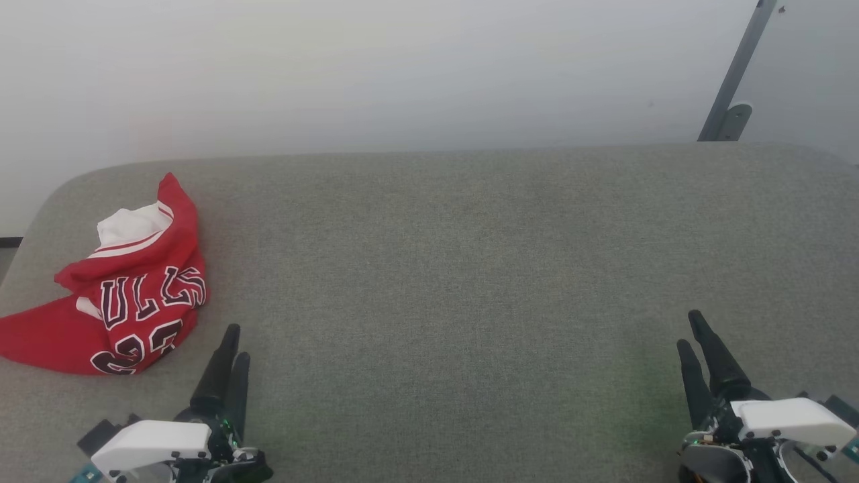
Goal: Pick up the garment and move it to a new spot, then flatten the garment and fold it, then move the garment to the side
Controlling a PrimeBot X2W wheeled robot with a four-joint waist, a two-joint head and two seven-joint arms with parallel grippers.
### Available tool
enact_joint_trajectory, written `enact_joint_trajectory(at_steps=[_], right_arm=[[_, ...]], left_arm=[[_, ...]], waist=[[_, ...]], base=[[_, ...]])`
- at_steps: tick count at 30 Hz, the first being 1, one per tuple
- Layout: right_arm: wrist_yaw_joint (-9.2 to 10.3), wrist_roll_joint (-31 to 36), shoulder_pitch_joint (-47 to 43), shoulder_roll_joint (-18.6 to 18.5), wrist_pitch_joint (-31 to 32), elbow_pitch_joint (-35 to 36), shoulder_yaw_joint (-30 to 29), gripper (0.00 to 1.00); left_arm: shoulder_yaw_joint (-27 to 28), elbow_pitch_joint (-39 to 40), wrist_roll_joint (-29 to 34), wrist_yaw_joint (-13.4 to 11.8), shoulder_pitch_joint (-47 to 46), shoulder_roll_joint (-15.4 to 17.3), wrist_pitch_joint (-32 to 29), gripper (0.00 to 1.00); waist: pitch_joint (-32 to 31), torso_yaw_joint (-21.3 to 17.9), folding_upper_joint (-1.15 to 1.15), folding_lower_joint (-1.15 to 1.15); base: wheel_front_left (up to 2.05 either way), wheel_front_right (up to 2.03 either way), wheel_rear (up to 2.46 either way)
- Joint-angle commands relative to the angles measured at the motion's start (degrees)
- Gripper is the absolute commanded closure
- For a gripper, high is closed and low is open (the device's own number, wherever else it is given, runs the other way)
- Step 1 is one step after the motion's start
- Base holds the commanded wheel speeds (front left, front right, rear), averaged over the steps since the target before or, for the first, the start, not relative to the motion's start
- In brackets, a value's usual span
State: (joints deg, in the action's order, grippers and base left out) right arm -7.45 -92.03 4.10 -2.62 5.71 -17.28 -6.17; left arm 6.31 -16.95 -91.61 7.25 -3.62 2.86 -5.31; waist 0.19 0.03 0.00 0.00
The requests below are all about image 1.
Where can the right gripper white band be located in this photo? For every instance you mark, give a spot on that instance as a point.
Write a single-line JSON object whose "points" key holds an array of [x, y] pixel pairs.
{"points": [[785, 419]]}

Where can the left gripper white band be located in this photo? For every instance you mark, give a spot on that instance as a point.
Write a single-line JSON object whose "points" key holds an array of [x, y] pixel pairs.
{"points": [[151, 443]]}

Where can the red Bulls basketball jersey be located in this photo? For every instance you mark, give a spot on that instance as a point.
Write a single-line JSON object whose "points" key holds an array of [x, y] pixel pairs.
{"points": [[144, 268]]}

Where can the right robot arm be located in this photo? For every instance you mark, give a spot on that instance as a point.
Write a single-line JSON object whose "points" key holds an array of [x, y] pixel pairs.
{"points": [[711, 463]]}

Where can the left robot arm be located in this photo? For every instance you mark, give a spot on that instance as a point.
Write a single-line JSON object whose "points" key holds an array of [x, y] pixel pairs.
{"points": [[235, 468]]}

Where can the grey metal pole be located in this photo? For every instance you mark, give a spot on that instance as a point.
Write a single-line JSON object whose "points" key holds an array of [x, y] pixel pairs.
{"points": [[738, 60]]}

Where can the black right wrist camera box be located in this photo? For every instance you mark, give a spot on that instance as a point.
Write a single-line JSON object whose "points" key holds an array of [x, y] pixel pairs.
{"points": [[842, 406]]}

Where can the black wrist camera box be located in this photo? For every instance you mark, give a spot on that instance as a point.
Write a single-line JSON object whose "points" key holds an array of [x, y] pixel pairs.
{"points": [[99, 436], [842, 406]]}

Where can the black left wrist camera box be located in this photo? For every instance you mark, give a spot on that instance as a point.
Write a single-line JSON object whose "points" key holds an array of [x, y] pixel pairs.
{"points": [[99, 436]]}

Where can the grey rounded pole bracket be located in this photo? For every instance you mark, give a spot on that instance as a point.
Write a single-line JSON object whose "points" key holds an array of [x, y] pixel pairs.
{"points": [[736, 121]]}

